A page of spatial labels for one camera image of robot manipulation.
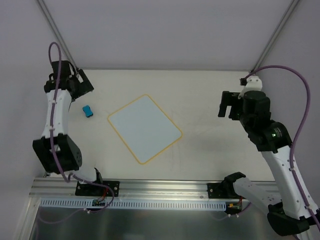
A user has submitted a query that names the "blue whiteboard eraser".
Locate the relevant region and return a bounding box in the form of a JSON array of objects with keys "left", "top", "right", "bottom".
[{"left": 82, "top": 105, "right": 94, "bottom": 118}]

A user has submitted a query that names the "yellow framed whiteboard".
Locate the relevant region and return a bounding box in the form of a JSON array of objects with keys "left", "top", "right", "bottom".
[{"left": 107, "top": 94, "right": 183, "bottom": 165}]

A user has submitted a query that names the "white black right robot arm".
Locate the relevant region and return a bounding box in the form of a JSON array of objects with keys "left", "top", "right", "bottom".
[{"left": 218, "top": 90, "right": 320, "bottom": 236}]

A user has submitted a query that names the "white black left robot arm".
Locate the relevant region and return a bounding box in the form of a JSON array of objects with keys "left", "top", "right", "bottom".
[{"left": 32, "top": 69, "right": 104, "bottom": 196}]

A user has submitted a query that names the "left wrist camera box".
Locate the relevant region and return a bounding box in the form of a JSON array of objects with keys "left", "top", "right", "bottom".
[{"left": 51, "top": 60, "right": 77, "bottom": 79}]

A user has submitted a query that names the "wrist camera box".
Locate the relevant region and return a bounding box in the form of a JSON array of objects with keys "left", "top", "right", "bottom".
[
  {"left": 51, "top": 60, "right": 77, "bottom": 79},
  {"left": 238, "top": 76, "right": 263, "bottom": 99}
]

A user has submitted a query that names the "right table edge rail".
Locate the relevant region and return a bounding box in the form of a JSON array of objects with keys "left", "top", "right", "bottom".
[{"left": 243, "top": 90, "right": 291, "bottom": 180}]

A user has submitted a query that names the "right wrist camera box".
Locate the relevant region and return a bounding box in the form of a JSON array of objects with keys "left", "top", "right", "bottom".
[{"left": 238, "top": 76, "right": 263, "bottom": 99}]

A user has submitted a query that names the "left aluminium frame post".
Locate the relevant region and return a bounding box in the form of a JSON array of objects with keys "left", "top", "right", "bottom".
[{"left": 35, "top": 0, "right": 78, "bottom": 69}]

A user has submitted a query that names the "aluminium frame post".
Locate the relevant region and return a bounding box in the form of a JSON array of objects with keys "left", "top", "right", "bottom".
[
  {"left": 249, "top": 0, "right": 301, "bottom": 73},
  {"left": 35, "top": 0, "right": 78, "bottom": 69}
]

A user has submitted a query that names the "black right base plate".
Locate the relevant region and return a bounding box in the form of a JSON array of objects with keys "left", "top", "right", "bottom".
[{"left": 206, "top": 182, "right": 241, "bottom": 200}]

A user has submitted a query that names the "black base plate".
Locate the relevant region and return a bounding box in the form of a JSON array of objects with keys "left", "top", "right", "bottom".
[
  {"left": 206, "top": 182, "right": 241, "bottom": 200},
  {"left": 75, "top": 180, "right": 120, "bottom": 198}
]

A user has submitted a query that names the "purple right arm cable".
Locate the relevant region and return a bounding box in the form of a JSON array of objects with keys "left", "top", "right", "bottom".
[{"left": 214, "top": 65, "right": 320, "bottom": 240}]

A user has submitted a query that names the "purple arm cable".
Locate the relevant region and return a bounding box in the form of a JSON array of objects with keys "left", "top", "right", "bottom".
[
  {"left": 37, "top": 41, "right": 115, "bottom": 224},
  {"left": 214, "top": 65, "right": 320, "bottom": 240}
]

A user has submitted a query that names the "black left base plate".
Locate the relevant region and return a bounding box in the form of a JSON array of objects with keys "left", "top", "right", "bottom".
[{"left": 75, "top": 180, "right": 120, "bottom": 198}]

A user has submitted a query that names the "aluminium mounting rail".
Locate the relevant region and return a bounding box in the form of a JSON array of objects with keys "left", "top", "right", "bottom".
[{"left": 28, "top": 177, "right": 220, "bottom": 201}]

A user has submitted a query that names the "right aluminium frame post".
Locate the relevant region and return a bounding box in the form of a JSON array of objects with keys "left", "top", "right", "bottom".
[{"left": 249, "top": 0, "right": 301, "bottom": 73}]

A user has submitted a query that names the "white slotted cable duct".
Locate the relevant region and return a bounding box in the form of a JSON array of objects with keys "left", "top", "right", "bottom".
[{"left": 40, "top": 198, "right": 227, "bottom": 212}]

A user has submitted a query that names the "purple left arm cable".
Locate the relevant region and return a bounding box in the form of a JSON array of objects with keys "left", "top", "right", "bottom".
[{"left": 37, "top": 41, "right": 115, "bottom": 224}]

